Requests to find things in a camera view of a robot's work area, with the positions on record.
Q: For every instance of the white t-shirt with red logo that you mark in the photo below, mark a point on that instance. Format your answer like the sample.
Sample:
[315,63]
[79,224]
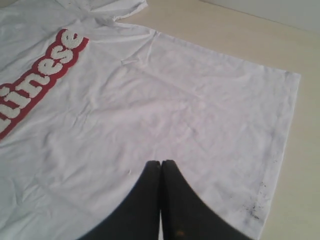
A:
[86,101]

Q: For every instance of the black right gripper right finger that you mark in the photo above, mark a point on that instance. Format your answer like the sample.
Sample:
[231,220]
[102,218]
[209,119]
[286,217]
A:
[184,215]

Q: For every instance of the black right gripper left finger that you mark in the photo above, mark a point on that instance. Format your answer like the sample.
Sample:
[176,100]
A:
[138,215]

